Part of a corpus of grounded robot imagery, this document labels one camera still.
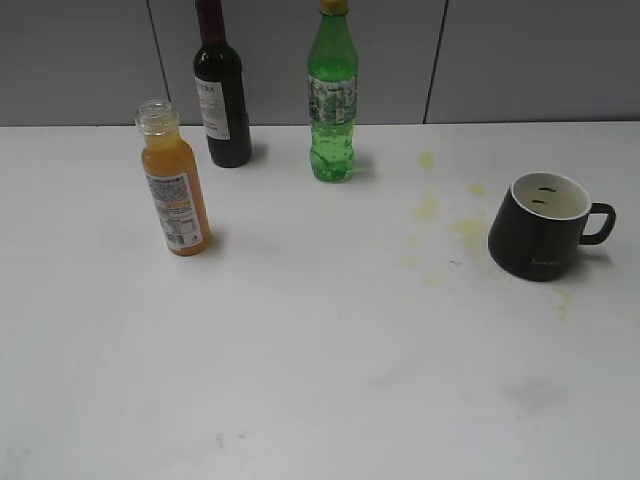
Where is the orange juice bottle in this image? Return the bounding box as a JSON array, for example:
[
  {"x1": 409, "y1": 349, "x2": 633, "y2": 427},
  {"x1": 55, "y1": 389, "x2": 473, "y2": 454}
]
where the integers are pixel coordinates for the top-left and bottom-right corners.
[{"x1": 135, "y1": 99, "x2": 211, "y2": 256}]

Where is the black mug white interior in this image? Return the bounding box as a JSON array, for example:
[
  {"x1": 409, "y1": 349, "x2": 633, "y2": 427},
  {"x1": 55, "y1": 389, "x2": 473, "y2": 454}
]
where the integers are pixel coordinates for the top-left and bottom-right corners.
[{"x1": 487, "y1": 172, "x2": 617, "y2": 282}]

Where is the green soda bottle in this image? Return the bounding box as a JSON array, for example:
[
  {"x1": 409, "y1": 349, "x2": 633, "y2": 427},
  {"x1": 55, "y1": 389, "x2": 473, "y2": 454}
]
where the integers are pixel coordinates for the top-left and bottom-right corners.
[{"x1": 307, "y1": 1, "x2": 359, "y2": 183}]

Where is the dark red wine bottle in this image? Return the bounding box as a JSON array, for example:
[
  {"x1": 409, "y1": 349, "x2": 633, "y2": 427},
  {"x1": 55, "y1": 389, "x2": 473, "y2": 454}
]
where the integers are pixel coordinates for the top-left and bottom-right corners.
[{"x1": 193, "y1": 1, "x2": 252, "y2": 168}]

